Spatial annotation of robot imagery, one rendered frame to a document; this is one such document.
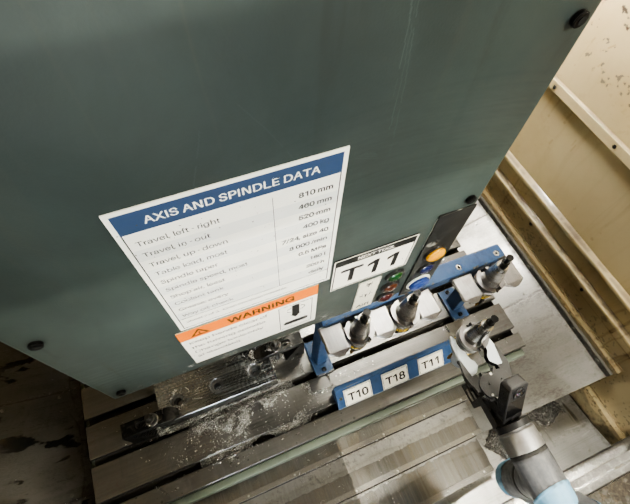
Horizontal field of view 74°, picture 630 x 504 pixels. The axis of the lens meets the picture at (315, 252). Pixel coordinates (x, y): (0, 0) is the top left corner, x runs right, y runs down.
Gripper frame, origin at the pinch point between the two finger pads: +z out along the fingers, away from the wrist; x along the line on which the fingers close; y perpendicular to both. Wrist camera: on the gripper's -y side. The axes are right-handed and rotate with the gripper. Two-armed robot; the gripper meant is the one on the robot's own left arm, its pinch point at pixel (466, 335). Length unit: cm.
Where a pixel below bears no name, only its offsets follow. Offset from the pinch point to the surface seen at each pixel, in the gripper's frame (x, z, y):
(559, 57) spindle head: -20, 5, -69
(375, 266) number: -30, 5, -46
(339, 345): -27.2, 7.7, -1.4
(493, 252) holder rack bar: 15.6, 14.7, -2.8
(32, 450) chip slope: -112, 24, 53
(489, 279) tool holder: 9.1, 8.5, -5.1
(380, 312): -15.9, 11.2, -1.5
